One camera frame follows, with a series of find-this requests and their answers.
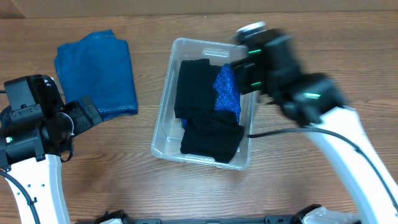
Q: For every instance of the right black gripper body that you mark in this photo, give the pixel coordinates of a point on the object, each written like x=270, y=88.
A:
x=253, y=79

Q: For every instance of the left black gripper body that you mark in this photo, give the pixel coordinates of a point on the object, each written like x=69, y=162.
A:
x=83, y=112

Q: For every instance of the sparkly blue sequin garment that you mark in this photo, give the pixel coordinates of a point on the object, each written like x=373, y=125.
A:
x=228, y=97

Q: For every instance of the blue denim jeans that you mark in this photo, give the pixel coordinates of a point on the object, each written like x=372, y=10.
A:
x=99, y=65

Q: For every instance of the black cloth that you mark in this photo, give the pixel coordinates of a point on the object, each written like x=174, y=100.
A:
x=216, y=135
x=195, y=93

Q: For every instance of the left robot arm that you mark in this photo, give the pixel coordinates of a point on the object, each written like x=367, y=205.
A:
x=36, y=128

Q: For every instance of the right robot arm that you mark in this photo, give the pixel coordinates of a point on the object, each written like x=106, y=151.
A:
x=320, y=111

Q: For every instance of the clear plastic storage container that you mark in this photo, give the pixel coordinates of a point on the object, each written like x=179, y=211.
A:
x=168, y=132

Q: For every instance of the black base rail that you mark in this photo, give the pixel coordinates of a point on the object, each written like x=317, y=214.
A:
x=122, y=217

